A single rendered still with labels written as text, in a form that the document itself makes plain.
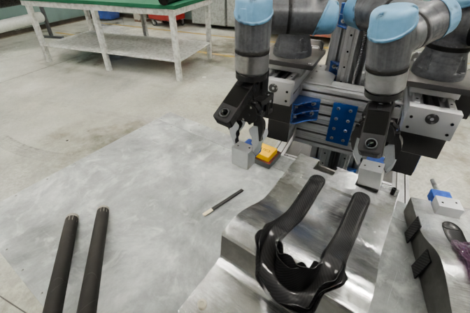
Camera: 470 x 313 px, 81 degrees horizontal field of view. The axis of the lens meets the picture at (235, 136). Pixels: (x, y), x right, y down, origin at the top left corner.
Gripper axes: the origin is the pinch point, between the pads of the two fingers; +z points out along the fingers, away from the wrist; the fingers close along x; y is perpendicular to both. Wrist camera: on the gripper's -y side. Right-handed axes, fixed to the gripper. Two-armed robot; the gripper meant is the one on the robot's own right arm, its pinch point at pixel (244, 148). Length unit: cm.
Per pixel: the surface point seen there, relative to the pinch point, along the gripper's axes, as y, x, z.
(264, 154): 14.1, 1.6, 11.4
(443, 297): -7.6, -46.8, 8.3
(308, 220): -6.9, -21.4, 6.4
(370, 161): 12.7, -28.0, -0.1
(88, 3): 152, 327, 9
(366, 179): 10.0, -28.5, 3.5
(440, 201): 16.7, -44.7, 6.9
